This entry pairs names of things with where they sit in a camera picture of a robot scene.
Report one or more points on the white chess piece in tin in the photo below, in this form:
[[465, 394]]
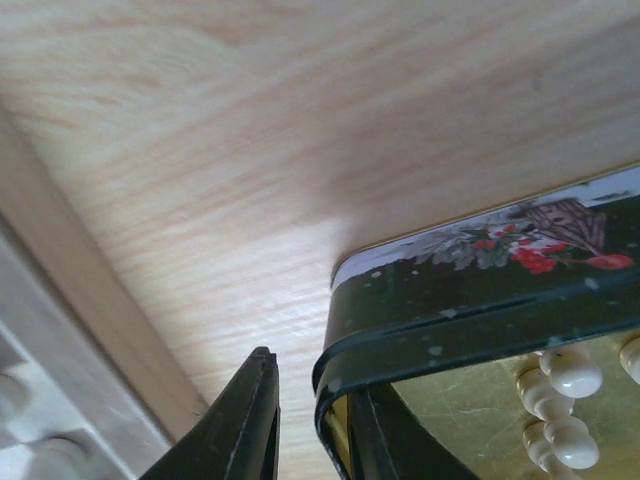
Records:
[[563, 375]]

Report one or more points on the gold tin with pieces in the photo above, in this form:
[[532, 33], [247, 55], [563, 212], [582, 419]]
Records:
[[451, 316]]

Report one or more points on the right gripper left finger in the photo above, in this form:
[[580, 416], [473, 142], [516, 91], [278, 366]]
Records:
[[238, 436]]

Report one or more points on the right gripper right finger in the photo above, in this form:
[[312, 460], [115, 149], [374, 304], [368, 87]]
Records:
[[388, 442]]

